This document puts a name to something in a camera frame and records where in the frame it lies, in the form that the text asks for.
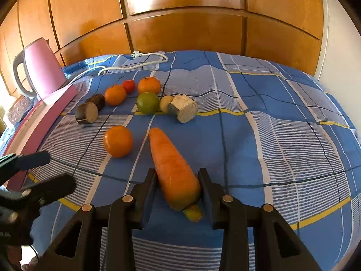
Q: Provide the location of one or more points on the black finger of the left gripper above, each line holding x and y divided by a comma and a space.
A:
20, 209
11, 164

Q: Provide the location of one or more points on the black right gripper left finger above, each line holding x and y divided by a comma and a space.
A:
78, 244

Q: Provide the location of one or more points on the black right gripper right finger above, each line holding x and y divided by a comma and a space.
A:
276, 245

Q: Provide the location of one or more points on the large orange carrot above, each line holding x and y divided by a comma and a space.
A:
179, 185

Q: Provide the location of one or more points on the patterned box beside kettle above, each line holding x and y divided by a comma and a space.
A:
21, 106

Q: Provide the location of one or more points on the pink electric kettle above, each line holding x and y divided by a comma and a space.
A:
43, 72

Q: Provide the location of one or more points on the blue checked tablecloth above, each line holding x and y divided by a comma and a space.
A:
265, 132

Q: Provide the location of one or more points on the near orange tangerine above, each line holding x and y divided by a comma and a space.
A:
118, 141

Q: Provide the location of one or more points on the orange tangerine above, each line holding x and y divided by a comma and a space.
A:
149, 84
118, 141
115, 95

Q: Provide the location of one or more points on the left far orange tangerine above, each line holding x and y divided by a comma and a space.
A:
115, 95

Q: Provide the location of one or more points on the small red tomato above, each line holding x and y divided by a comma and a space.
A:
129, 86

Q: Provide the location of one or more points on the green round fruit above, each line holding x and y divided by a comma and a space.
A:
148, 103

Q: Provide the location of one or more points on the right far orange tangerine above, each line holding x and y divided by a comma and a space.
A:
149, 84

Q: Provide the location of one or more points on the white grey cut vegetable chunk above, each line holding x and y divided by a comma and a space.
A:
183, 107

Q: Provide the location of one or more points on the small yellow-brown fruit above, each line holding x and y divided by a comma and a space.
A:
164, 103

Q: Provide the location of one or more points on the wooden panelled cabinet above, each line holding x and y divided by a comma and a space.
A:
288, 32

